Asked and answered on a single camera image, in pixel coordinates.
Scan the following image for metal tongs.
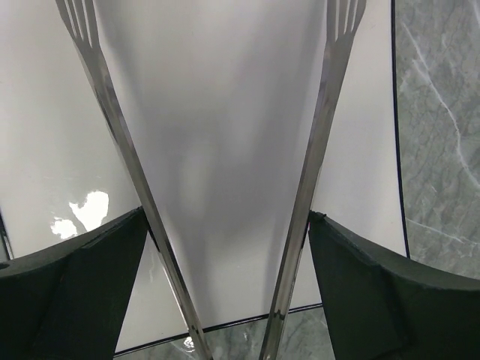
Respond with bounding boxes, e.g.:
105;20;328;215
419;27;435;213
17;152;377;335
56;1;367;359

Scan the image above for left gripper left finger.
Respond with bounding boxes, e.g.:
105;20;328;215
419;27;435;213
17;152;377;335
1;208;149;359

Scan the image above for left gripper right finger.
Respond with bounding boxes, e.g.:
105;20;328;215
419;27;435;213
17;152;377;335
308;212;479;359

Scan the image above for white square plate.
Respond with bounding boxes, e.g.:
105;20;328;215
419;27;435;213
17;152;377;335
1;1;407;359

